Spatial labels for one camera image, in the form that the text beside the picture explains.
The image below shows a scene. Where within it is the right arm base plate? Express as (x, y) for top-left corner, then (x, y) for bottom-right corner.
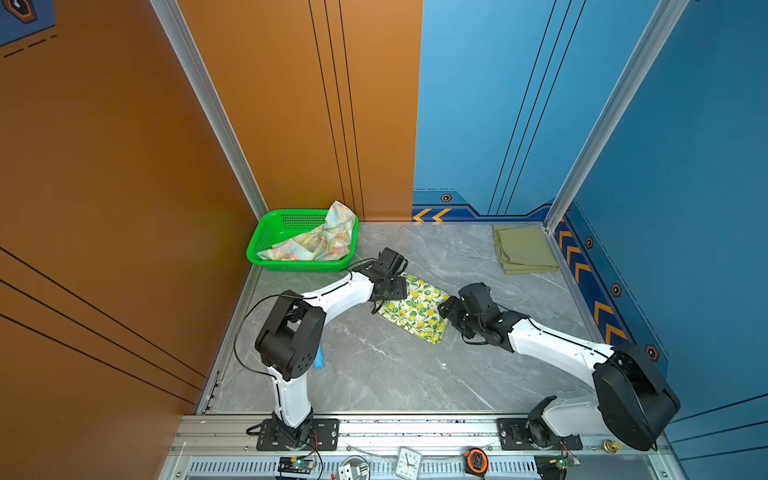
(496, 417), (583, 451)

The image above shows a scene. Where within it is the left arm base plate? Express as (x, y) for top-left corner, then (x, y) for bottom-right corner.
(256, 417), (340, 452)

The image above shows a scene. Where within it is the aluminium front rail frame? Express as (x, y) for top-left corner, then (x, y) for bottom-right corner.
(159, 412), (686, 479)

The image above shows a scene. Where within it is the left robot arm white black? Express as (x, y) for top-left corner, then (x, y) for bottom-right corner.
(254, 248), (408, 449)

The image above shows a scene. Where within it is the circuit board right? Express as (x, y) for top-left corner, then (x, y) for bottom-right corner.
(534, 456), (581, 480)

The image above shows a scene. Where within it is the lemon print skirt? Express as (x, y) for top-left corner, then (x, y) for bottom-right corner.
(378, 274), (450, 345)

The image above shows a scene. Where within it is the olive green skirt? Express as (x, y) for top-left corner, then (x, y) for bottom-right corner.
(493, 225), (559, 275)

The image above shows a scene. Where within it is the pastel floral skirt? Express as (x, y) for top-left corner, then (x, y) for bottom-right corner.
(258, 201), (357, 261)

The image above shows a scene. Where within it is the white power adapter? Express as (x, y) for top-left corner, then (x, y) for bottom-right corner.
(336, 455), (370, 480)

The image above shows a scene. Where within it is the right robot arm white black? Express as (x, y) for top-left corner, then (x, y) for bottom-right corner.
(438, 282), (681, 451)

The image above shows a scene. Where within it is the orange black tape measure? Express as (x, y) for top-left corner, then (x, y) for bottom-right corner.
(463, 447), (489, 479)

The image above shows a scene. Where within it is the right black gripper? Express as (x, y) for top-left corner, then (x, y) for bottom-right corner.
(434, 295), (484, 338)

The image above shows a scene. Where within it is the green circuit board left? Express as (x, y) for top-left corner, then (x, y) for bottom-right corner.
(277, 456), (320, 479)

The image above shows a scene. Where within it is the green plastic basket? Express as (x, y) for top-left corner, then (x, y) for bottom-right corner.
(246, 209), (359, 272)

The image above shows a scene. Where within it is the light blue cylinder tool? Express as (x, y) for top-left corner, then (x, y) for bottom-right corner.
(313, 349), (324, 370)

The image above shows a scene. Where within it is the brass round knob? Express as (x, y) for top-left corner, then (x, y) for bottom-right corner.
(603, 440), (623, 455)

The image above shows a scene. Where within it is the small white clock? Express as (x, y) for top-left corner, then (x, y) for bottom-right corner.
(394, 447), (423, 480)

